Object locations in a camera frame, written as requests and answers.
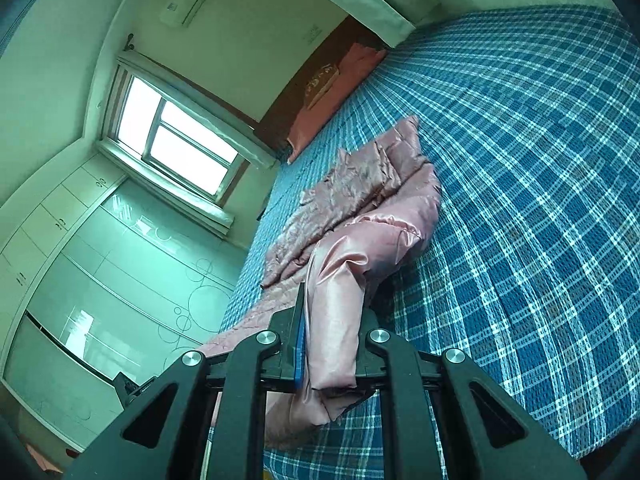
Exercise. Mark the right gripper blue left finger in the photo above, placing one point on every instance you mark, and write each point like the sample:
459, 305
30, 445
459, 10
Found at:
299, 349

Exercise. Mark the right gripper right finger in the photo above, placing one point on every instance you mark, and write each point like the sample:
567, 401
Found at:
370, 304

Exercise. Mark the pink quilted down jacket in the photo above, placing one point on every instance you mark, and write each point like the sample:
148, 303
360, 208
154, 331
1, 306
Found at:
373, 212

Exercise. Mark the white glossy wardrobe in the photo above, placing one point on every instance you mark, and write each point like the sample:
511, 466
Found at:
104, 279

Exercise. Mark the dark wooden headboard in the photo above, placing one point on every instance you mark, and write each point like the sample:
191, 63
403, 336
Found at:
274, 127

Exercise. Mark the red pillow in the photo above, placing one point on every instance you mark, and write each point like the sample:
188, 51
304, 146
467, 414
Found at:
327, 90

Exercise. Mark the window with wooden frame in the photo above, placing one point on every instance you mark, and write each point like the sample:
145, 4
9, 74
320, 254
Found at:
161, 135

